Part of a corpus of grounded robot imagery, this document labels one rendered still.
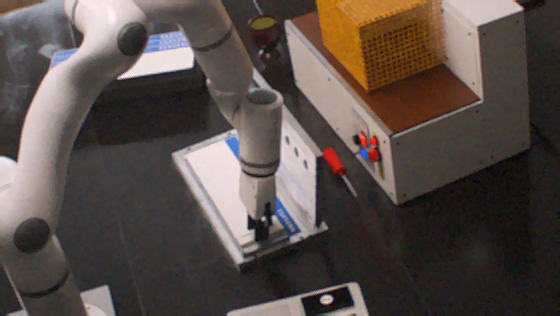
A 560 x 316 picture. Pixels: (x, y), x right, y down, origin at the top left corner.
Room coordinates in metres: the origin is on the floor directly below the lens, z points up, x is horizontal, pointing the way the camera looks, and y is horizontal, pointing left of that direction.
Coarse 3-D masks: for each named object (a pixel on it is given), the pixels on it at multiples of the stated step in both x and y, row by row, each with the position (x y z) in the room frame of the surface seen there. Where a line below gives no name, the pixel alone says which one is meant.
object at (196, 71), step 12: (156, 36) 2.56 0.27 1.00; (168, 36) 2.54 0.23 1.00; (180, 36) 2.53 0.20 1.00; (168, 72) 2.43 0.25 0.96; (180, 72) 2.43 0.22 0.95; (192, 72) 2.43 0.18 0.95; (108, 84) 2.45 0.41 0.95; (120, 84) 2.45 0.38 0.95; (132, 84) 2.44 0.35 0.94; (144, 84) 2.44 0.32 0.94; (156, 84) 2.44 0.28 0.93; (168, 84) 2.43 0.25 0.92; (180, 84) 2.43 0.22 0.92; (192, 84) 2.43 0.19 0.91; (108, 96) 2.45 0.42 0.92; (120, 96) 2.45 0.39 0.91; (132, 96) 2.44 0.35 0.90
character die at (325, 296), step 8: (336, 288) 1.58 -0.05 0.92; (344, 288) 1.58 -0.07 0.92; (304, 296) 1.58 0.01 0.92; (312, 296) 1.58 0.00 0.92; (320, 296) 1.58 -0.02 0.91; (328, 296) 1.57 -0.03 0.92; (336, 296) 1.56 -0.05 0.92; (344, 296) 1.56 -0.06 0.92; (304, 304) 1.56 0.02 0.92; (312, 304) 1.56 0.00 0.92; (320, 304) 1.55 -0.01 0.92; (328, 304) 1.54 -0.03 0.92; (336, 304) 1.55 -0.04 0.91; (344, 304) 1.54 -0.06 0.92; (352, 304) 1.54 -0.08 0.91; (304, 312) 1.54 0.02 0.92; (312, 312) 1.53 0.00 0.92; (320, 312) 1.53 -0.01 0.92
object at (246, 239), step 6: (276, 222) 1.81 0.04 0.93; (270, 228) 1.79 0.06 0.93; (276, 228) 1.79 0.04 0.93; (282, 228) 1.78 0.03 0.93; (246, 234) 1.79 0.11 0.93; (252, 234) 1.79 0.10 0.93; (270, 234) 1.78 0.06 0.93; (276, 234) 1.78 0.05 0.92; (240, 240) 1.77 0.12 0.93; (246, 240) 1.77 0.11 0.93; (252, 240) 1.76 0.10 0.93; (246, 246) 1.76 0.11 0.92
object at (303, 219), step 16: (208, 144) 2.14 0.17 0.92; (176, 160) 2.11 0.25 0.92; (192, 176) 2.03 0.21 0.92; (192, 192) 1.99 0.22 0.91; (288, 192) 1.91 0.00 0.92; (208, 208) 1.91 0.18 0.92; (288, 208) 1.86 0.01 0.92; (304, 224) 1.79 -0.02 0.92; (320, 224) 1.79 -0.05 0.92; (224, 240) 1.79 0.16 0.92; (304, 240) 1.75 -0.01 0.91; (240, 256) 1.73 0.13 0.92; (272, 256) 1.73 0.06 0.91
